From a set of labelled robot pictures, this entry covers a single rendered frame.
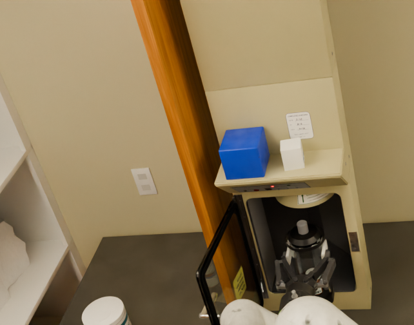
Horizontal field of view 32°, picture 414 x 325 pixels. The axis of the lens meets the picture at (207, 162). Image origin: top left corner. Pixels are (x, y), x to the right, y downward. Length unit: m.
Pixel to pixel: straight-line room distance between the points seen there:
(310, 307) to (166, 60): 0.74
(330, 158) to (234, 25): 0.41
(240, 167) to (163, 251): 0.88
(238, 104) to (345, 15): 0.50
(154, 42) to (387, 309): 1.05
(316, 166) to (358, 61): 0.51
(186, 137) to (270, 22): 0.36
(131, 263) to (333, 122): 1.08
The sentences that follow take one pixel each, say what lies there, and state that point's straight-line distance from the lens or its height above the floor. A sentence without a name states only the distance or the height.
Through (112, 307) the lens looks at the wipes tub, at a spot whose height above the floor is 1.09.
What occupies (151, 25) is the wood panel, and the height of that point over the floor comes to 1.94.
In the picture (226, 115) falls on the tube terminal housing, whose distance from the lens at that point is 1.84.
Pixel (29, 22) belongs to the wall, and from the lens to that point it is 2.41.
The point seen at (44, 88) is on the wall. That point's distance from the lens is 2.51.
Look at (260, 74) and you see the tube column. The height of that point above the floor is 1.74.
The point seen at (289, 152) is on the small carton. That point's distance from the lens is 1.77.
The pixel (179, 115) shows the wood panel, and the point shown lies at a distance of 1.77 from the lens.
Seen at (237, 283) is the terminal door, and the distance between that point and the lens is 2.00.
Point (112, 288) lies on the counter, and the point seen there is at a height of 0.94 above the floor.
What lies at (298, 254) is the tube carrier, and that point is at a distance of 1.98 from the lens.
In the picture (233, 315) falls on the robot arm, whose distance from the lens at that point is 1.67.
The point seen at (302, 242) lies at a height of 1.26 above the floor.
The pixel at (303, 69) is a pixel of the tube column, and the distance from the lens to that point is 1.74.
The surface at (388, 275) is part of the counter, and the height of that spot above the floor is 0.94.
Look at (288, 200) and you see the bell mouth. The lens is 2.00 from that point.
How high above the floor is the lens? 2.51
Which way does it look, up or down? 31 degrees down
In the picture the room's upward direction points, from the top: 16 degrees counter-clockwise
